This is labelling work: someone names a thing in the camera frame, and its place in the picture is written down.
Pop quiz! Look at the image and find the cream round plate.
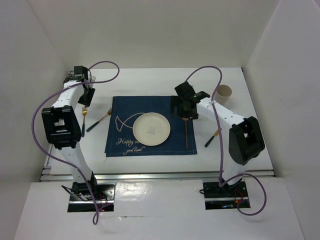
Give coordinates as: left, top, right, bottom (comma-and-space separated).
132, 112, 171, 147

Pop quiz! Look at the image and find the aluminium rail front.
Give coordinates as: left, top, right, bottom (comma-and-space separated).
39, 169, 276, 183

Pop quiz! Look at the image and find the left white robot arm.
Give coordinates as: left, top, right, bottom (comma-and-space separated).
41, 65, 99, 201

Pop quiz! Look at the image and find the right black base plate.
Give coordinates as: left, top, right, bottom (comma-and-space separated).
199, 180, 251, 210

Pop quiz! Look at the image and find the beige paper cup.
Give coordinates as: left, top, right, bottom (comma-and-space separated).
214, 84, 232, 105

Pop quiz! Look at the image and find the gold fork green handle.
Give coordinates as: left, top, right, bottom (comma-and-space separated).
86, 108, 112, 133
81, 106, 87, 138

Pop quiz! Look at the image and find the dark blue cloth placemat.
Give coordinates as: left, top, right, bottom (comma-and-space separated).
105, 96, 197, 157

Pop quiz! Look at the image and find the gold knife green handle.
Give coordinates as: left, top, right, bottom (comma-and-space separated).
204, 130, 219, 148

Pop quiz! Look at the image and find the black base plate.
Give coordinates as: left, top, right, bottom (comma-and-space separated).
63, 183, 116, 213
199, 180, 251, 210

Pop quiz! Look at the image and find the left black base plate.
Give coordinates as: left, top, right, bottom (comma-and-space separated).
63, 183, 116, 213

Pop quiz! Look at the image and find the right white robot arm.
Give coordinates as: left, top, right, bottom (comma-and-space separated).
170, 81, 265, 196

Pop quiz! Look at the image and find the copper spoon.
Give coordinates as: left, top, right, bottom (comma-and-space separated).
182, 118, 189, 149

